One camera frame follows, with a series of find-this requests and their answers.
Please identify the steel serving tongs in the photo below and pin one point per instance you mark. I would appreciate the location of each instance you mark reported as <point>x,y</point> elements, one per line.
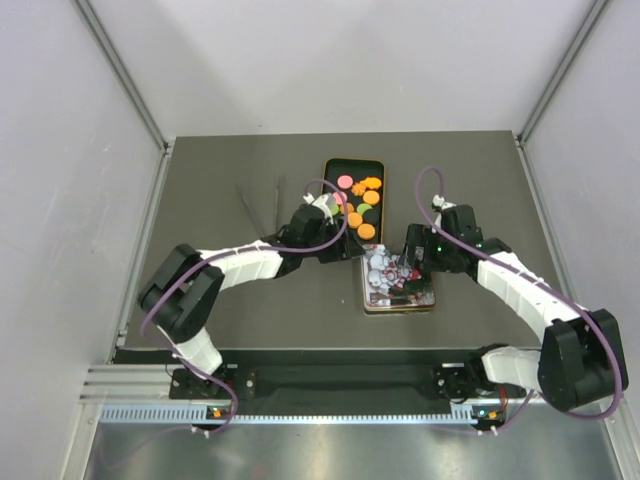
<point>263,204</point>

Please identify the yellow dotted round biscuit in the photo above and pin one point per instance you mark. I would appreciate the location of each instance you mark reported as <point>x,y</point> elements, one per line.
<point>371,197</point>
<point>354,220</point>
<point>366,231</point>

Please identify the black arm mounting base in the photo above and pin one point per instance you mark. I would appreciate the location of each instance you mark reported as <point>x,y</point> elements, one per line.
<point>251,381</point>

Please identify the orange fish-shaped cookie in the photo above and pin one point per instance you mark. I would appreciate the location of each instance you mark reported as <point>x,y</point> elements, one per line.
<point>372,183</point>

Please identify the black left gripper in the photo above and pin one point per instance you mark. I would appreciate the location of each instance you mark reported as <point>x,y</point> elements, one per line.
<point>348,248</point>

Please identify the gold tin lid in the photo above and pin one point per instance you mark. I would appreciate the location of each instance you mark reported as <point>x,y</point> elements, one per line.
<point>384,283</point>

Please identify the aluminium frame rail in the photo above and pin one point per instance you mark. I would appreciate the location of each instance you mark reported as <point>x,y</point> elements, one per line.
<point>141,394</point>

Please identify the black sandwich cookie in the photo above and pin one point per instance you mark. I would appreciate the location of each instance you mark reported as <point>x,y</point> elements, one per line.
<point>372,216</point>

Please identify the black gold-rimmed cookie tray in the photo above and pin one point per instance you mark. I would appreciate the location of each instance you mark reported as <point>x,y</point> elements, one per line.
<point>358,169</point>

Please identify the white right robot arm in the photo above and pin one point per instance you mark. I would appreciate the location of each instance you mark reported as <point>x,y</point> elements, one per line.
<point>580,359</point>

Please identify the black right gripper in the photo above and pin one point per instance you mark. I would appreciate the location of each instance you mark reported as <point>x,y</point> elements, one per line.
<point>421,235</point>

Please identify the gold cookie tin box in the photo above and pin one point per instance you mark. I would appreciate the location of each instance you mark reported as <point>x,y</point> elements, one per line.
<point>396,309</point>

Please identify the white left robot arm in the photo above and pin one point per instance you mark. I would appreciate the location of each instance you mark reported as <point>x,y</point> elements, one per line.
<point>179,297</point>

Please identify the green round cookie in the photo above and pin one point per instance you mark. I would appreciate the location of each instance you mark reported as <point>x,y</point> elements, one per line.
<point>363,208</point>

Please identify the pink round cookie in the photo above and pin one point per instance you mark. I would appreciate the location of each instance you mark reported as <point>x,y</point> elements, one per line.
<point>345,182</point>

